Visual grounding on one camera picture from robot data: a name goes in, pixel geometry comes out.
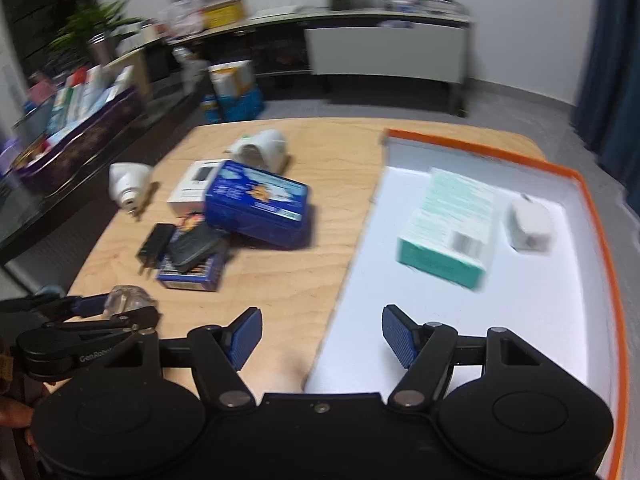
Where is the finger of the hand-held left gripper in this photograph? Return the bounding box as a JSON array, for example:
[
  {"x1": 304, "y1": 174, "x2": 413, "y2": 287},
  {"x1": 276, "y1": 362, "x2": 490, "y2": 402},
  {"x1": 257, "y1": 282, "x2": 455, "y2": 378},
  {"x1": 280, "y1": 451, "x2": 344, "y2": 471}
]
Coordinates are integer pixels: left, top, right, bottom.
[
  {"x1": 15, "y1": 310, "x2": 162, "y2": 382},
  {"x1": 0, "y1": 287, "x2": 109, "y2": 324}
]

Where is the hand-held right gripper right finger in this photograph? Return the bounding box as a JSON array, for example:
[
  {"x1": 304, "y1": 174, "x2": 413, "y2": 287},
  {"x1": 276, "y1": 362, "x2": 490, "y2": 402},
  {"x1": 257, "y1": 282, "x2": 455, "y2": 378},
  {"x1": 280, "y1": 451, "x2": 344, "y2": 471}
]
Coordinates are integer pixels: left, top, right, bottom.
[{"x1": 381, "y1": 304, "x2": 544, "y2": 409}]

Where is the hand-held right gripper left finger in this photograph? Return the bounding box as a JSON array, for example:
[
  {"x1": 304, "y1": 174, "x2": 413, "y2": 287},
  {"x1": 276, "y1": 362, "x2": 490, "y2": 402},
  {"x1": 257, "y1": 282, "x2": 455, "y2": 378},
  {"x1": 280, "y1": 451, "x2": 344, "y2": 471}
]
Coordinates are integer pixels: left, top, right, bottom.
[{"x1": 115, "y1": 306, "x2": 264, "y2": 409}]

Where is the clear glass jar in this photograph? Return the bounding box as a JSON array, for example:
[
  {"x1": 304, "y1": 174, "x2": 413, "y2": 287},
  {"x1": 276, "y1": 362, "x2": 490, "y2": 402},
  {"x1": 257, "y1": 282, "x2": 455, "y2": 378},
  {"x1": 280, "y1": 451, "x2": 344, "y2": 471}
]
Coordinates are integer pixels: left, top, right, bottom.
[{"x1": 102, "y1": 284, "x2": 158, "y2": 318}]

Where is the orange cardboard box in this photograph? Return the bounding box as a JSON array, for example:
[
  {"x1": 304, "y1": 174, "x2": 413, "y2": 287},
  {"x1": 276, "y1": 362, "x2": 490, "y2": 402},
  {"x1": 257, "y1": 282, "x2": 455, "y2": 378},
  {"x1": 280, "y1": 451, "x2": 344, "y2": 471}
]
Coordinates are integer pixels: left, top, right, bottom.
[{"x1": 302, "y1": 128, "x2": 632, "y2": 480}]

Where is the black charger plug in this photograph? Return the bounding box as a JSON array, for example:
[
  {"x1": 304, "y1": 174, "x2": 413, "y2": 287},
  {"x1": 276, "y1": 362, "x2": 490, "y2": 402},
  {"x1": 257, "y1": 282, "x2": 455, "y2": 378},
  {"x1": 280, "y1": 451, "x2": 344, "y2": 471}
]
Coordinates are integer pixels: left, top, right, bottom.
[{"x1": 136, "y1": 222, "x2": 177, "y2": 278}]

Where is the blue tin box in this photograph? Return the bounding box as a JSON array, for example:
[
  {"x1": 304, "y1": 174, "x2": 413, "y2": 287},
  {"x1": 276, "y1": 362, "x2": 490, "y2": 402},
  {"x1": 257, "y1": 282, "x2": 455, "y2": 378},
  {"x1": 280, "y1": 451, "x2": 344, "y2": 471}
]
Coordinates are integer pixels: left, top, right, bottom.
[{"x1": 204, "y1": 159, "x2": 313, "y2": 251}]

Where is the white rounded plug adapter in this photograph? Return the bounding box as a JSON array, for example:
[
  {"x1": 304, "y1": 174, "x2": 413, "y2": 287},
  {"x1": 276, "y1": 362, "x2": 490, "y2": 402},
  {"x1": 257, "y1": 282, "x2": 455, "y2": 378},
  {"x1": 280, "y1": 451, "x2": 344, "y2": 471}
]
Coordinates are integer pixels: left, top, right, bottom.
[{"x1": 223, "y1": 128, "x2": 293, "y2": 173}]

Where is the person's left hand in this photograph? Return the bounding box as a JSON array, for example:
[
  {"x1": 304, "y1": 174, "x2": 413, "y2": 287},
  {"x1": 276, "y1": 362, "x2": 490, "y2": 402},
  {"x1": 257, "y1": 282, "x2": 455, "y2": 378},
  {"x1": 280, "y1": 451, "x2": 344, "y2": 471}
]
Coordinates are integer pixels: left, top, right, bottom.
[{"x1": 0, "y1": 396, "x2": 37, "y2": 453}]

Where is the blue playing card box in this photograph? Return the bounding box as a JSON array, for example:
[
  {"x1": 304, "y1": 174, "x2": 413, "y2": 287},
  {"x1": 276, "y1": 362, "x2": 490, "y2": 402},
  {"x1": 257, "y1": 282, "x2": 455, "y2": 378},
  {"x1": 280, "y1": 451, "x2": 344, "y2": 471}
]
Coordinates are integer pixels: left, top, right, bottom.
[{"x1": 156, "y1": 212, "x2": 231, "y2": 293}]

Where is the black car key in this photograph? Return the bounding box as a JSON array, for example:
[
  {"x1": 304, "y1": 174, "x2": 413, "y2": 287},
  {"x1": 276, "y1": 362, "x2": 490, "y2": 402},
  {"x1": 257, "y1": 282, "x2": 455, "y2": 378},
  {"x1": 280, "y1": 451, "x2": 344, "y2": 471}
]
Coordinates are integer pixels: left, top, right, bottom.
[{"x1": 167, "y1": 222, "x2": 231, "y2": 275}]

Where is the glass coffee table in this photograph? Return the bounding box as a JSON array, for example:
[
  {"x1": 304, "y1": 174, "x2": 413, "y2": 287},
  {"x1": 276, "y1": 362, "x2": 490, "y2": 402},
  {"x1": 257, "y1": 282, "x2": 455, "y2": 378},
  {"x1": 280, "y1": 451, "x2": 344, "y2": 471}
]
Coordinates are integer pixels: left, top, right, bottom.
[{"x1": 0, "y1": 67, "x2": 211, "y2": 271}]

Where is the teal white carton box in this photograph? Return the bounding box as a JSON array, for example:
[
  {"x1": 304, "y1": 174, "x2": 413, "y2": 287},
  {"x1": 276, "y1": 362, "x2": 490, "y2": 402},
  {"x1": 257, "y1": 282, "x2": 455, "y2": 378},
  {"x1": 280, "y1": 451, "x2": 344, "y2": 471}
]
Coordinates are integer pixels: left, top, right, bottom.
[{"x1": 396, "y1": 166, "x2": 502, "y2": 291}]

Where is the white charger packaging box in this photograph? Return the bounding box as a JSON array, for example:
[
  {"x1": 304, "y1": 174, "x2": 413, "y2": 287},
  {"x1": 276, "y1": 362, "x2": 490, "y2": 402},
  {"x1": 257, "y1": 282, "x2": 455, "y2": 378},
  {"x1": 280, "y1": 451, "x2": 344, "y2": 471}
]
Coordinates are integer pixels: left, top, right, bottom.
[{"x1": 166, "y1": 159, "x2": 232, "y2": 216}]

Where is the purple tin box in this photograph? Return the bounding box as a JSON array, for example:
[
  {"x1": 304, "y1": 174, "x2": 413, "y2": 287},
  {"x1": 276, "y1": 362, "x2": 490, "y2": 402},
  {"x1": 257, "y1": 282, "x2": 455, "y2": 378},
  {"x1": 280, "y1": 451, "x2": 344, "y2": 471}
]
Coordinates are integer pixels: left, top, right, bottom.
[{"x1": 12, "y1": 85, "x2": 148, "y2": 196}]

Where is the white cube charger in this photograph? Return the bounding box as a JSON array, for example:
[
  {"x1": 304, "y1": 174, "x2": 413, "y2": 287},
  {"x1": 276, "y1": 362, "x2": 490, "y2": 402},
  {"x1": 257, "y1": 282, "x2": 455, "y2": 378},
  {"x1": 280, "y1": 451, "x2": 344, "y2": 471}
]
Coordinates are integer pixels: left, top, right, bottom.
[{"x1": 505, "y1": 195, "x2": 555, "y2": 253}]

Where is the row of medicine boxes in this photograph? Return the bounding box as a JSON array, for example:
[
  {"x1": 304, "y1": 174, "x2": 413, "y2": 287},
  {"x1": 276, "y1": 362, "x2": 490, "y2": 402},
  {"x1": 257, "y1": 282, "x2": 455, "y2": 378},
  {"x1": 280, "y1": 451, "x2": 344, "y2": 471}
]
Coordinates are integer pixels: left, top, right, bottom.
[{"x1": 22, "y1": 62, "x2": 136, "y2": 146}]

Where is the blue bottled water pack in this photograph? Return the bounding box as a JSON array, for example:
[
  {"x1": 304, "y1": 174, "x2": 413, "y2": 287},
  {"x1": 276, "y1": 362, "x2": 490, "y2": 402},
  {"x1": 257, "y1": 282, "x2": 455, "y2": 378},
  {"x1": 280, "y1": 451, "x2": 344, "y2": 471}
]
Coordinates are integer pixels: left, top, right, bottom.
[{"x1": 200, "y1": 85, "x2": 266, "y2": 125}]

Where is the beige cardboard box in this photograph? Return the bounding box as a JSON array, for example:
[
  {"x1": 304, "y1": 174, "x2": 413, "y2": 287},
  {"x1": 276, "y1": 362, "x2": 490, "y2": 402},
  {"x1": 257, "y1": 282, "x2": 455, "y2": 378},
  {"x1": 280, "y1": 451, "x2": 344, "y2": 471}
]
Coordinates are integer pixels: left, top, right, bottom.
[{"x1": 105, "y1": 50, "x2": 152, "y2": 101}]

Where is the white yellow carton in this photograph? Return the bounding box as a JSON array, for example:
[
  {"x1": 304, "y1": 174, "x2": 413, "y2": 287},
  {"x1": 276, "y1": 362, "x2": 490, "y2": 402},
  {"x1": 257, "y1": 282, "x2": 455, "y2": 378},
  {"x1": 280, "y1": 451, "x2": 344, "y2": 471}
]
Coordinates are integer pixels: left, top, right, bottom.
[{"x1": 207, "y1": 60, "x2": 256, "y2": 101}]

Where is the white black TV cabinet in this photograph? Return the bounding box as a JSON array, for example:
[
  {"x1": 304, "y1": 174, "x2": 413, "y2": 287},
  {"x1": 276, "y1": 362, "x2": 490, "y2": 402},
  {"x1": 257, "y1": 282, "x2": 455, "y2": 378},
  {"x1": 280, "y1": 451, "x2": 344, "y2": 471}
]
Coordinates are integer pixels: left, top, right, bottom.
[{"x1": 115, "y1": 5, "x2": 473, "y2": 118}]

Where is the large leafy plant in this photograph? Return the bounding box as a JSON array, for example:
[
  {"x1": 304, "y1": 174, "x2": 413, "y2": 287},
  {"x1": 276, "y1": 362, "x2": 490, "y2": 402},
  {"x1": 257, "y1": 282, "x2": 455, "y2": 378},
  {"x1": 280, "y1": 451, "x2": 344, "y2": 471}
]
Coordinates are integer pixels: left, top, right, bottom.
[{"x1": 47, "y1": 0, "x2": 151, "y2": 68}]

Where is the dark lattice cabinet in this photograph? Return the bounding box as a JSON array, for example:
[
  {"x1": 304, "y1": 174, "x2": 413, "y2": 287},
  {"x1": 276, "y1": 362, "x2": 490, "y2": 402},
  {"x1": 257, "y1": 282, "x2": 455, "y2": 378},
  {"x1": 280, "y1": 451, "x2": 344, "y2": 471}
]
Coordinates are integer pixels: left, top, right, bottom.
[{"x1": 0, "y1": 0, "x2": 93, "y2": 91}]

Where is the white plastic bag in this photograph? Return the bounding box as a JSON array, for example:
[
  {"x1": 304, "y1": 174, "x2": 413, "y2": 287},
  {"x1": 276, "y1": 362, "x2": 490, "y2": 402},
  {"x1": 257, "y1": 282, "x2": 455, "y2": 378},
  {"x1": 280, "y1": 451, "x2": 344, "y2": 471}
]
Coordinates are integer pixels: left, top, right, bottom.
[{"x1": 162, "y1": 0, "x2": 206, "y2": 36}]

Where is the yellow box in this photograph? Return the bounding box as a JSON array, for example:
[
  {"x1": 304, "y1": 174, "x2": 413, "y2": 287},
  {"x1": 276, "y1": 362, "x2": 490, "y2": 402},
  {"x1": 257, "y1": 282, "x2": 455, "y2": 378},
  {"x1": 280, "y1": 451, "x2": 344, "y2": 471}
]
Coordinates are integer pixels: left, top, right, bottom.
[{"x1": 201, "y1": 0, "x2": 247, "y2": 30}]

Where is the dark blue curtain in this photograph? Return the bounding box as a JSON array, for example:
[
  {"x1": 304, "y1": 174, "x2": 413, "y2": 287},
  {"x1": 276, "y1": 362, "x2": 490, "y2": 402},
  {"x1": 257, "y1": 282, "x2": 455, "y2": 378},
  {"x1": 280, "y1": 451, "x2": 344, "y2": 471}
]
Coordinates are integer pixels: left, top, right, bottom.
[{"x1": 570, "y1": 0, "x2": 640, "y2": 196}]

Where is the white router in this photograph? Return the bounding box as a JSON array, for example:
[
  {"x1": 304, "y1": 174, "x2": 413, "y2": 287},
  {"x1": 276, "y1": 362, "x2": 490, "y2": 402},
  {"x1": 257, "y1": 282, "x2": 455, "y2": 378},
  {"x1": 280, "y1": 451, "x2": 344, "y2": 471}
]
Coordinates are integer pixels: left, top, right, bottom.
[{"x1": 250, "y1": 0, "x2": 306, "y2": 20}]

